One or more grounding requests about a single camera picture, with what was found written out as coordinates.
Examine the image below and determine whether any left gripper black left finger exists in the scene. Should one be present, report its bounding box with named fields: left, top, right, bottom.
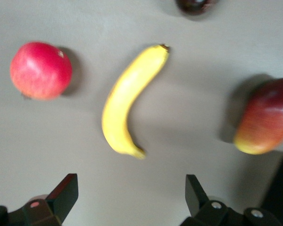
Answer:
left=0, top=173, right=79, bottom=226

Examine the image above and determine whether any red pomegranate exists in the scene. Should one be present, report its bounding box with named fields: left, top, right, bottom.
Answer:
left=9, top=41, right=73, bottom=101

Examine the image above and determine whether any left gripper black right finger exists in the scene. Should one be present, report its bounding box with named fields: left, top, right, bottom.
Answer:
left=179, top=174, right=283, bottom=226

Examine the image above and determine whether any red yellow mango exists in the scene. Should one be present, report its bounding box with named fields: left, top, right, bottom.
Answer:
left=233, top=78, right=283, bottom=155

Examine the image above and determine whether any yellow banana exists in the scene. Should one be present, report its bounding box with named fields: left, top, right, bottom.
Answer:
left=101, top=43, right=171, bottom=160

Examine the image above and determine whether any dark purple mangosteen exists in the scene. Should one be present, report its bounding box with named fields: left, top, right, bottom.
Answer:
left=175, top=0, right=219, bottom=16

